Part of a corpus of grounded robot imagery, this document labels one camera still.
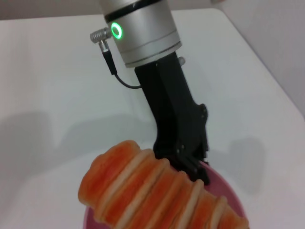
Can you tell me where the pink plastic bowl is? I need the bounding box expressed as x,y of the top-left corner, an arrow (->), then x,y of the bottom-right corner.
82,160 -> 249,229

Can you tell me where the orange striped bread roll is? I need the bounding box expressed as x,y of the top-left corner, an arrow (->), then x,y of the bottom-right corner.
78,140 -> 250,229

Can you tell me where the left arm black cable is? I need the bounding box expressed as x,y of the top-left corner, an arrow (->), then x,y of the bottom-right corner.
90,26 -> 144,90

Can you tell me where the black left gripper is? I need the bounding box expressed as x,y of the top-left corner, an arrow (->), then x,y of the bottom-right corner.
134,51 -> 211,186

